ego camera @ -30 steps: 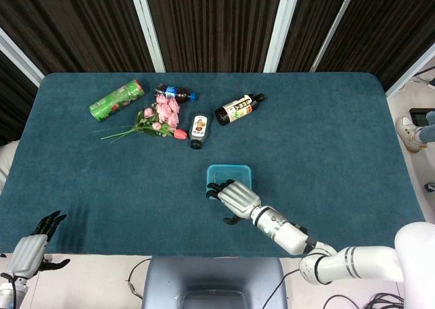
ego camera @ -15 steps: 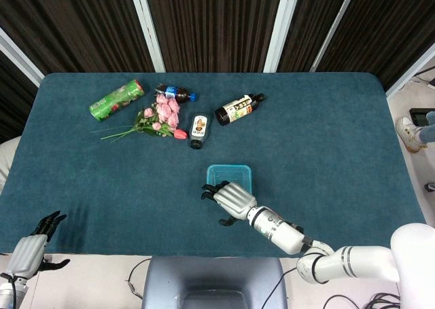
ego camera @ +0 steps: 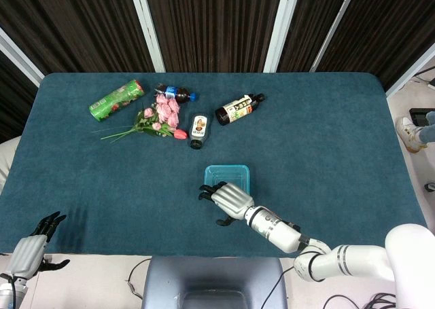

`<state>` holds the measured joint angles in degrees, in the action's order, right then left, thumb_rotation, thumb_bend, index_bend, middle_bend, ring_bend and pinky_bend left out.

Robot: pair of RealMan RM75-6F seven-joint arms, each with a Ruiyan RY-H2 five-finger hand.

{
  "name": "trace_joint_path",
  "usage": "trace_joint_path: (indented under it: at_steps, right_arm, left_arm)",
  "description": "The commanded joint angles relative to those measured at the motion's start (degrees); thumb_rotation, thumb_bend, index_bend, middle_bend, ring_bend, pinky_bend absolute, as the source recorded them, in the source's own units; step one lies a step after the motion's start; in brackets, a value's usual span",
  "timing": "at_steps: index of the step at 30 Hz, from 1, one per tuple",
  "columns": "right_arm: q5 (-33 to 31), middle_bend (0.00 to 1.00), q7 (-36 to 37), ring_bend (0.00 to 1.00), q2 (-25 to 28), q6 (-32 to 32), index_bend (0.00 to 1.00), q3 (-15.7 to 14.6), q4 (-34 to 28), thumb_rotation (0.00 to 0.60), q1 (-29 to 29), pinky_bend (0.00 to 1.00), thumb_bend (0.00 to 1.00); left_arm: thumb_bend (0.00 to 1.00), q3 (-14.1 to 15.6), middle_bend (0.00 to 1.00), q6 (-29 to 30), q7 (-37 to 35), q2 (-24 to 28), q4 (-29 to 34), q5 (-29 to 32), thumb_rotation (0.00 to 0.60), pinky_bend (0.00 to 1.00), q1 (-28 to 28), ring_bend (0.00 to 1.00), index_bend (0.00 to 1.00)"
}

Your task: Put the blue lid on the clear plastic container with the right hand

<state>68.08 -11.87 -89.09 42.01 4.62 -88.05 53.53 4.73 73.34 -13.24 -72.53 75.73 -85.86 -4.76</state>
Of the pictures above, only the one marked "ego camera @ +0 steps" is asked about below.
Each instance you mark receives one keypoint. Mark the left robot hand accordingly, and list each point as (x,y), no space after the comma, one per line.
(29,256)

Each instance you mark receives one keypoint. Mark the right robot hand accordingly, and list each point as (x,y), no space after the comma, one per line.
(231,200)

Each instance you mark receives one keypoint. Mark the blue plastic lid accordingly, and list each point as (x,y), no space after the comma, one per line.
(227,174)

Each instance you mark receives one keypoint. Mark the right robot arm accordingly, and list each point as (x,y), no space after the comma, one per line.
(278,231)

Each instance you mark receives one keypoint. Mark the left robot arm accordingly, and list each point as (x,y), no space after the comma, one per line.
(10,290)

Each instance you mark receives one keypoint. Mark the dark squeeze sauce bottle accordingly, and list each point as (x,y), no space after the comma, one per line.
(199,129)

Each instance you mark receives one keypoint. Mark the grey-blue robot torso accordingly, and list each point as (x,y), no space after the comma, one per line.
(214,278)

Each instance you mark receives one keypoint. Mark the brown bottle white label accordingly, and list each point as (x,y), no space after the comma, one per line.
(236,109)

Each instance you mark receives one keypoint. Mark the teal tablecloth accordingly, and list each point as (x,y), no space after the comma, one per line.
(136,193)

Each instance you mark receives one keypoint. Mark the pink flower bouquet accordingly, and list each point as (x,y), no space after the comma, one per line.
(166,113)

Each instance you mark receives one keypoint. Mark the cola bottle blue cap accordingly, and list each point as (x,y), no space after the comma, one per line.
(180,94)

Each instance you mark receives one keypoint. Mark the green chips can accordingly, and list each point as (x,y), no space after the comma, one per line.
(115,100)

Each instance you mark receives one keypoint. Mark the dark brown corrugated panel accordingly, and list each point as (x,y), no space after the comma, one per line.
(68,23)
(391,17)
(312,23)
(13,95)
(214,23)

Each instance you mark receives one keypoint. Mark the white sneaker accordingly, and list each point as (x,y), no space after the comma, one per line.
(409,134)

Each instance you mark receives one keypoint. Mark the grey floor object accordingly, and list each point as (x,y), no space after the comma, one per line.
(431,187)

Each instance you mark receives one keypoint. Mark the black floor device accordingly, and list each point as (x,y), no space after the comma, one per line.
(419,117)

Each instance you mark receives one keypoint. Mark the person leg in jeans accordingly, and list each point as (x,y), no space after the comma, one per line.
(429,130)

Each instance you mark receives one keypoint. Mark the white partition post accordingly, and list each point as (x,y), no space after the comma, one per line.
(334,27)
(411,71)
(147,27)
(278,27)
(20,59)

